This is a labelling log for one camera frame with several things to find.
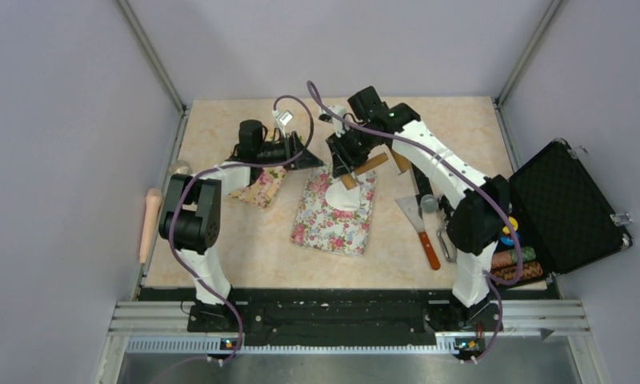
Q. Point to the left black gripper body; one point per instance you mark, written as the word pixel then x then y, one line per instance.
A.
pixel 286 152

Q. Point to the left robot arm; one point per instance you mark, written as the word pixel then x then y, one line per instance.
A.
pixel 191 216

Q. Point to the open black poker chip case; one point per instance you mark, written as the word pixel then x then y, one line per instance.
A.
pixel 564 220

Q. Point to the black ridged rolling stick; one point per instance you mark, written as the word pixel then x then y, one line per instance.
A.
pixel 422 185

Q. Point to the metal scraper with red handle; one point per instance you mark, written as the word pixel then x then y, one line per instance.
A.
pixel 408 205

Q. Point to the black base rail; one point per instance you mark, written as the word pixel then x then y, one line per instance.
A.
pixel 340 322

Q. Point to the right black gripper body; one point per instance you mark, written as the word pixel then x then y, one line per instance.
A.
pixel 354 147

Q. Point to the grey round knob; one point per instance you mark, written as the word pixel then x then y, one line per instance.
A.
pixel 429 203

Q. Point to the wooden double-ended rolling pin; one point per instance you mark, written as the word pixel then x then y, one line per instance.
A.
pixel 373 164

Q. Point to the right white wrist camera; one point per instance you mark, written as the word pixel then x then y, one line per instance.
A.
pixel 338 120

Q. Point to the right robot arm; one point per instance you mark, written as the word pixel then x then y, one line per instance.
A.
pixel 447 185

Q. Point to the yellow floral cloth pad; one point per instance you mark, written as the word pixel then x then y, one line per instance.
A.
pixel 264 189

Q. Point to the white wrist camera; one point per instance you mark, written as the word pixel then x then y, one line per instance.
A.
pixel 338 120
pixel 282 119

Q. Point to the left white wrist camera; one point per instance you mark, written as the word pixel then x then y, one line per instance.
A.
pixel 282 119

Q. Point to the white dough piece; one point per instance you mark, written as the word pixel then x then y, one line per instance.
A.
pixel 342 198

